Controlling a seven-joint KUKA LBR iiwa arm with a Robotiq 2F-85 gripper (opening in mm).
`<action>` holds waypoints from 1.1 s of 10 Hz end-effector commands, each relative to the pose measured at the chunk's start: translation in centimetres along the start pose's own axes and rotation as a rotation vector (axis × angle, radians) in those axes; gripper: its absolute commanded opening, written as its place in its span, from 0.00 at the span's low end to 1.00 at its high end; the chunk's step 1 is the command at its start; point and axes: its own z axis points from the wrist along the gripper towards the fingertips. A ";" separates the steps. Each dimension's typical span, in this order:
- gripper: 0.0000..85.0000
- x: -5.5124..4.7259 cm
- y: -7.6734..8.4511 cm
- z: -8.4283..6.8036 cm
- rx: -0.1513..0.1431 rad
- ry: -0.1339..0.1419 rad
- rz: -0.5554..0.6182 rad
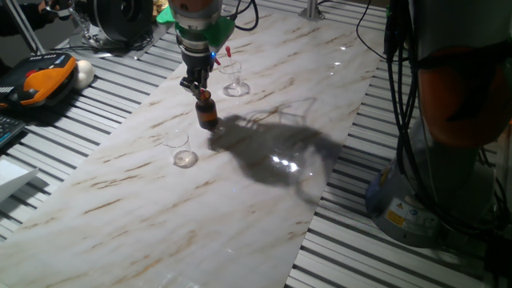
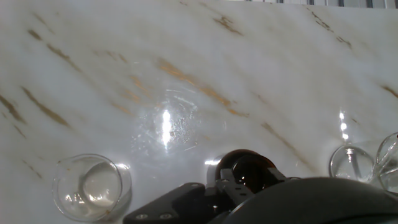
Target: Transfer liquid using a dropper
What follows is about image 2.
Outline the tall clear glass beaker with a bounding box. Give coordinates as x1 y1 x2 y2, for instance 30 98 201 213
328 132 398 195

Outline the brown glass bottle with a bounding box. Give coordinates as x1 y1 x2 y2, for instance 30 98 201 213
214 149 278 194

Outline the short clear glass beaker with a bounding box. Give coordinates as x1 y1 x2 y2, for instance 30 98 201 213
52 154 133 222

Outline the red bulb glass dropper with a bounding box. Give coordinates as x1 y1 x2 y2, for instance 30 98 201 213
346 148 363 180

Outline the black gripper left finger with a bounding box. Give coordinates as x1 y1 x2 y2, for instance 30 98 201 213
123 182 233 224

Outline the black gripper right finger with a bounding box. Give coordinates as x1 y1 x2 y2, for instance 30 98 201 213
216 167 398 224

